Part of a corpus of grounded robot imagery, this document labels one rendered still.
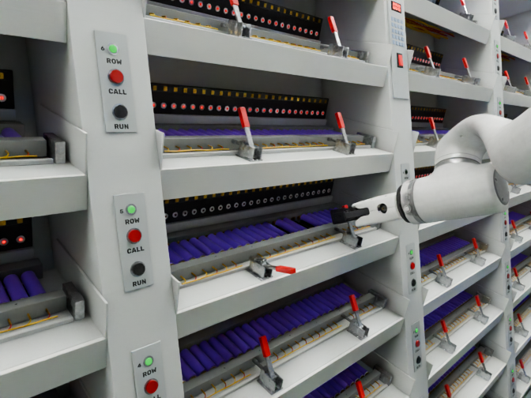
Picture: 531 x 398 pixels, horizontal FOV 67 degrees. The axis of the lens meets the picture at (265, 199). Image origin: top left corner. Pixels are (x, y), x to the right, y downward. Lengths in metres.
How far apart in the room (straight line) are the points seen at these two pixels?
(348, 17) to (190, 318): 0.81
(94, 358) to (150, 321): 0.08
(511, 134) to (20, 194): 0.59
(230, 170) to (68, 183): 0.24
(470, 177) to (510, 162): 0.12
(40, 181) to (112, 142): 0.09
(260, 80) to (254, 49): 0.27
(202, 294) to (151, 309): 0.10
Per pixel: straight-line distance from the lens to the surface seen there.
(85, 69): 0.54
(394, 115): 1.01
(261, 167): 0.67
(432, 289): 1.25
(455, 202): 0.72
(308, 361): 0.84
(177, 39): 0.62
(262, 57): 0.71
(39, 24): 0.55
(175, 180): 0.57
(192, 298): 0.62
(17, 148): 0.57
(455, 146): 0.76
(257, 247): 0.74
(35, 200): 0.51
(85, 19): 0.56
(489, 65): 1.67
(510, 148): 0.61
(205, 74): 0.87
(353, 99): 1.06
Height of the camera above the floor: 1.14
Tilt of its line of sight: 4 degrees down
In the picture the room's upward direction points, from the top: 5 degrees counter-clockwise
